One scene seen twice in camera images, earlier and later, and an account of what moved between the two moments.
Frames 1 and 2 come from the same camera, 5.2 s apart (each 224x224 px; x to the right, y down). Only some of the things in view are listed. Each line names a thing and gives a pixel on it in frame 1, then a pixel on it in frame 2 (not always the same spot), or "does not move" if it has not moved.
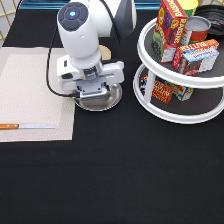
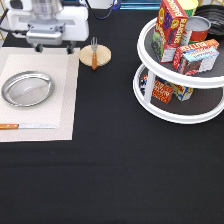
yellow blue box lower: [182, 93] does not move
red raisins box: [170, 30] does not move
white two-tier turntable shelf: [173, 96] does not move
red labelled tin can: [196, 30] does not move
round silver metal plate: [103, 102] → [27, 88]
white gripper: [68, 75] → [75, 18]
